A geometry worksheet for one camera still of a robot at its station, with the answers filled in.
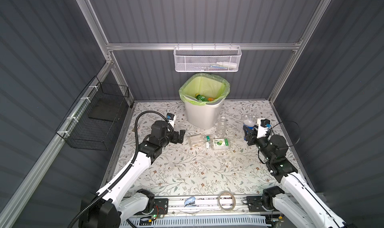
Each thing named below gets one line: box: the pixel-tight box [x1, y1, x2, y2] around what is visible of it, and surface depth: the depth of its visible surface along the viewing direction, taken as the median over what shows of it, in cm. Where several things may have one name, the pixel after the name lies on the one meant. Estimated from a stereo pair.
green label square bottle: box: [211, 138, 230, 150], surface depth 94 cm
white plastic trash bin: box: [183, 96, 226, 130], surface depth 88 cm
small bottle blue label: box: [242, 113, 257, 141], surface depth 74 cm
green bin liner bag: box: [179, 73, 231, 106], surface depth 96 cm
